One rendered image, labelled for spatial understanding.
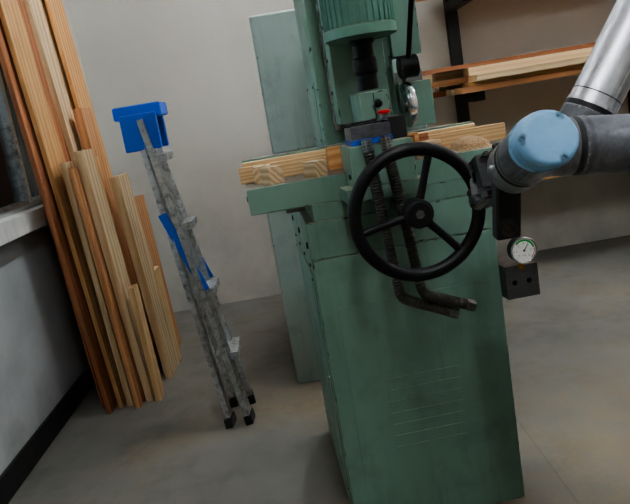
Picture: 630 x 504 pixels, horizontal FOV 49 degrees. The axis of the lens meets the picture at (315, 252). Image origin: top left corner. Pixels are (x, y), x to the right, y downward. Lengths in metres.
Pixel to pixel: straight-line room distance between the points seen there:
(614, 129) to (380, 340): 0.79
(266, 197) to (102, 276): 1.33
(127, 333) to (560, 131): 2.14
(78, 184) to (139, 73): 1.48
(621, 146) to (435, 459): 0.98
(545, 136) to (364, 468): 1.01
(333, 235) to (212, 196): 2.55
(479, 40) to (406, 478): 2.90
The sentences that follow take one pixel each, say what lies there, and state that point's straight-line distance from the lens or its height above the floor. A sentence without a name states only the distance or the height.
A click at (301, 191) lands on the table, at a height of 0.88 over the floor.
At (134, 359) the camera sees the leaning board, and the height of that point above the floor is 0.19.
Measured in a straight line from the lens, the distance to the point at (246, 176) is 1.72.
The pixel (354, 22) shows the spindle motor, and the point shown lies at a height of 1.23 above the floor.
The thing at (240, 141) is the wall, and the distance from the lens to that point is 4.05.
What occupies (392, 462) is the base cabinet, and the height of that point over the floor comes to 0.17.
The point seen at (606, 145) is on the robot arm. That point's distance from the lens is 1.12.
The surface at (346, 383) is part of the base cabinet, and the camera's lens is 1.69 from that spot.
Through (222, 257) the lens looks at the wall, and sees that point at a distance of 4.15.
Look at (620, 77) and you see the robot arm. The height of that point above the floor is 1.02.
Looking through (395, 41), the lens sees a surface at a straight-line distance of 1.95.
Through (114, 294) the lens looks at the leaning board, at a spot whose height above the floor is 0.46.
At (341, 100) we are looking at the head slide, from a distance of 1.83.
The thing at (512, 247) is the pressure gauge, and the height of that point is 0.67.
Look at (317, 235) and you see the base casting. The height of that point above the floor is 0.77.
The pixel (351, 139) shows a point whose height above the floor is 0.98.
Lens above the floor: 1.05
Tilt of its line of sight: 12 degrees down
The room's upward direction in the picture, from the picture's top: 10 degrees counter-clockwise
